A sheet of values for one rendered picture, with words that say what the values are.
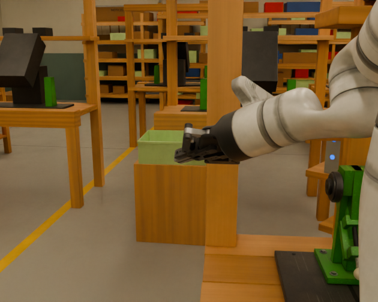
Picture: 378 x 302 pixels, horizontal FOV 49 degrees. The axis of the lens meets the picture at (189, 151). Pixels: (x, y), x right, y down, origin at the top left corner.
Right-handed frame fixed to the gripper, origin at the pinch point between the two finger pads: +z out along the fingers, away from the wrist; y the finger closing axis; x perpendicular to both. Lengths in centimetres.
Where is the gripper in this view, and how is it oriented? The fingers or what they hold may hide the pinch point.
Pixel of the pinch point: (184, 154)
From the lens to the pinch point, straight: 70.5
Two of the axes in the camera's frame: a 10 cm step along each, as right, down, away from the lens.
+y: 7.3, 3.4, 5.9
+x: 1.0, -9.1, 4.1
